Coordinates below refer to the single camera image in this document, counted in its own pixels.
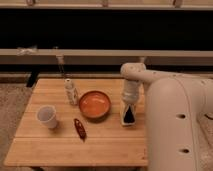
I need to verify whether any yellow black gripper finger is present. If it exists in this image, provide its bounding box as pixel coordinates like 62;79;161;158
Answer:
130;104;136;125
120;101;128;126

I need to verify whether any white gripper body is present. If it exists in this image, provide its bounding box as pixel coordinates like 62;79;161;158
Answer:
122;80;140;104

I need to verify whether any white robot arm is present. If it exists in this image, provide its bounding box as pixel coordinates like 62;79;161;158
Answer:
120;63;213;171

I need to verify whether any dark red eraser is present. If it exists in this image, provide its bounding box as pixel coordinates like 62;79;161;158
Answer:
74;118;87;140

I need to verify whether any orange bowl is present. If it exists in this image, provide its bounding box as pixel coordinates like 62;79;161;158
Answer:
79;91;111;119

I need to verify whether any wooden table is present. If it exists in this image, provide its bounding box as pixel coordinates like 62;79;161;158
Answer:
4;79;147;166

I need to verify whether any grey metal rail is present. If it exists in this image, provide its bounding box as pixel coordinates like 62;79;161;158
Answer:
0;48;213;66

